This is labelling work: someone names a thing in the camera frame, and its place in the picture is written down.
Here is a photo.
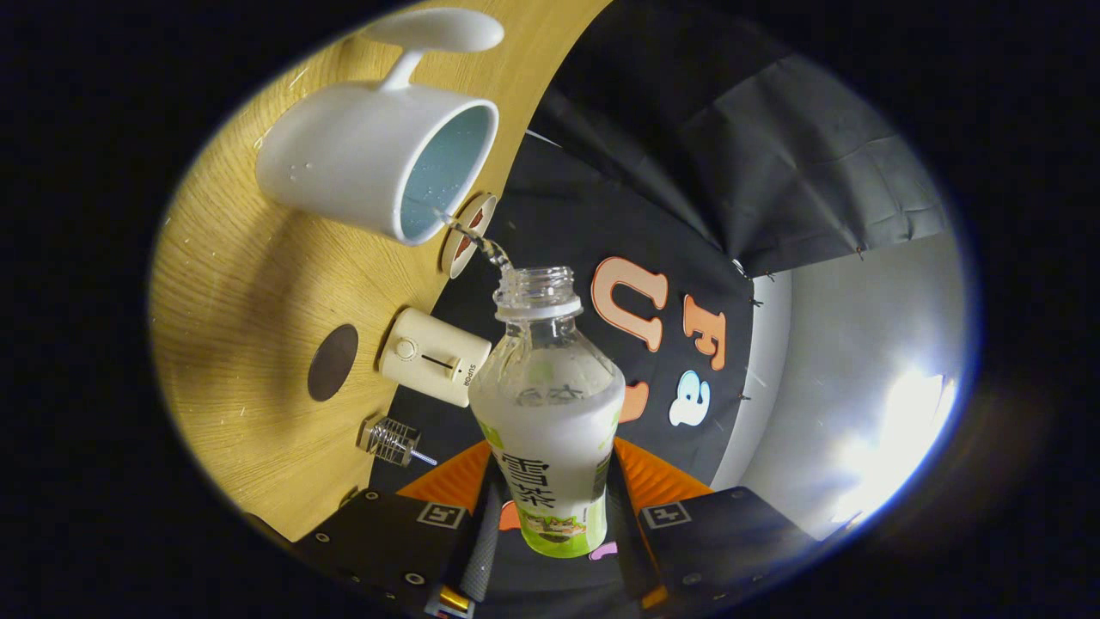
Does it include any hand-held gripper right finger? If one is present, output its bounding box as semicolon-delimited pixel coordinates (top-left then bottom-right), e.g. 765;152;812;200
606;437;817;616

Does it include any wooden table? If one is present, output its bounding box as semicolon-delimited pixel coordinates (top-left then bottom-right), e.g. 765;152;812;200
148;0;615;542

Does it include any white oval plate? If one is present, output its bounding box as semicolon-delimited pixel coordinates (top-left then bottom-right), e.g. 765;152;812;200
440;193;498;279

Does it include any cream toaster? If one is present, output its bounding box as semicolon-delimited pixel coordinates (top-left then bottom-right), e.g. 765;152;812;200
379;308;492;408

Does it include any metal mesh holder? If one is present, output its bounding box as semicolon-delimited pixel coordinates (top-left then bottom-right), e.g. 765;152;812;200
357;416;422;467

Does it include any clear juice bottle white label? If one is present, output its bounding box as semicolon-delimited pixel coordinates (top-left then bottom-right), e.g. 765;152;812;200
468;266;626;559

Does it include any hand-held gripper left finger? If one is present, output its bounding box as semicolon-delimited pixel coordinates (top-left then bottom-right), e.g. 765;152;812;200
292;440;504;619

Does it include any dark round coaster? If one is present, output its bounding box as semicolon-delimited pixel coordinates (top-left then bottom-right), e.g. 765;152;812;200
308;323;359;402

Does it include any white cup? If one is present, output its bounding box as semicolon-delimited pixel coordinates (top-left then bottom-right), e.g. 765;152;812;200
256;7;505;248

